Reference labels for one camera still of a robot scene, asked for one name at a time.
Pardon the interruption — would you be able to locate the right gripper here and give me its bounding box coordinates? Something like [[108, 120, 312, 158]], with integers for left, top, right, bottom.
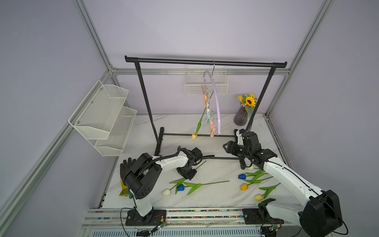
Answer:
[[223, 141, 252, 159]]

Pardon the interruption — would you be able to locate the yellow tulip group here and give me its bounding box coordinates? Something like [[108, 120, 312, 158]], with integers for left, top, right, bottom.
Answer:
[[191, 103, 210, 140], [240, 176, 273, 192]]

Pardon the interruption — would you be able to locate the lilac clip hanger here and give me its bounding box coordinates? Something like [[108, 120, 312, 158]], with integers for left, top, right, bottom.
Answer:
[[201, 62, 221, 137]]

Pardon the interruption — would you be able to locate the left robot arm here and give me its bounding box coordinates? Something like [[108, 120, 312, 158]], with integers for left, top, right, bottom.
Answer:
[[119, 146, 215, 217]]

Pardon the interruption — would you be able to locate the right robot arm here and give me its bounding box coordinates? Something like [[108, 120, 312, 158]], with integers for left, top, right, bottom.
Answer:
[[223, 129, 345, 237]]

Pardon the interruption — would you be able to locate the black clothes rack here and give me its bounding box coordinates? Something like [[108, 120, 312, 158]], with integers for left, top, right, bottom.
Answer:
[[124, 56, 287, 156]]

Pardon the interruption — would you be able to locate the dark ribbed vase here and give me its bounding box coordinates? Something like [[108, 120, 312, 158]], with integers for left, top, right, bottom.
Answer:
[[234, 106, 249, 126]]

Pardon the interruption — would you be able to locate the blue tulip right group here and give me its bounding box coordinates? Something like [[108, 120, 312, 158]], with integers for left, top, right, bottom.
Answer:
[[238, 170, 266, 180]]

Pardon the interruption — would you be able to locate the blue tulip group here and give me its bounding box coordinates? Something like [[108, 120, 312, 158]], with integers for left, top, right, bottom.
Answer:
[[175, 181, 229, 196], [238, 170, 266, 180]]

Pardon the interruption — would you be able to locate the blue tulip left group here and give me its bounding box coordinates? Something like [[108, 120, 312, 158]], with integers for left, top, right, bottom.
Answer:
[[175, 181, 229, 196]]

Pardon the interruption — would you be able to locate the sunflower bouquet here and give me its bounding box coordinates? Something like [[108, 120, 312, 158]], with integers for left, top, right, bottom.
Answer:
[[237, 94, 258, 118]]

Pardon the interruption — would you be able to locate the pale yellow tulip right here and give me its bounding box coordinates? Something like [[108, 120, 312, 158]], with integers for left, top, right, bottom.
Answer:
[[254, 183, 280, 201]]

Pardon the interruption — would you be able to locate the white mesh two-tier shelf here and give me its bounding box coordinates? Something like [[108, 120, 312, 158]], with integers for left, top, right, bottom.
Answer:
[[68, 81, 137, 157]]

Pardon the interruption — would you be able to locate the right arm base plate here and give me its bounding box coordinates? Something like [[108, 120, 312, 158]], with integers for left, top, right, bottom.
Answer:
[[242, 208, 284, 225]]

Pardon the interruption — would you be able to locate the white wire wall basket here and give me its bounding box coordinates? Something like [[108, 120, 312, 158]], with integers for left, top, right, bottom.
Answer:
[[185, 69, 229, 95]]

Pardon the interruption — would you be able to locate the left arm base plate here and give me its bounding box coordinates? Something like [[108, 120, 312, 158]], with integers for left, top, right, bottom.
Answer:
[[125, 209, 167, 226]]

